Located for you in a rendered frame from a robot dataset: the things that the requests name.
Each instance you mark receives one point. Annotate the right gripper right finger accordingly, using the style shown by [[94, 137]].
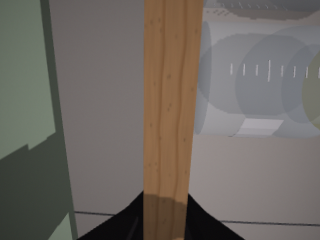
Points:
[[203, 226]]

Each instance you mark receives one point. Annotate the wooden shelf board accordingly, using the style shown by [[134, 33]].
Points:
[[172, 37]]

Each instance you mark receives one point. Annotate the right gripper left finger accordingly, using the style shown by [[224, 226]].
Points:
[[125, 225]]

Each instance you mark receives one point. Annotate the clear bottle with yellow cap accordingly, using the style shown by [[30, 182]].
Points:
[[258, 80]]

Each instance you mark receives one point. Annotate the white bottle with blue cap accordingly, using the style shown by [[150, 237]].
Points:
[[278, 5]]

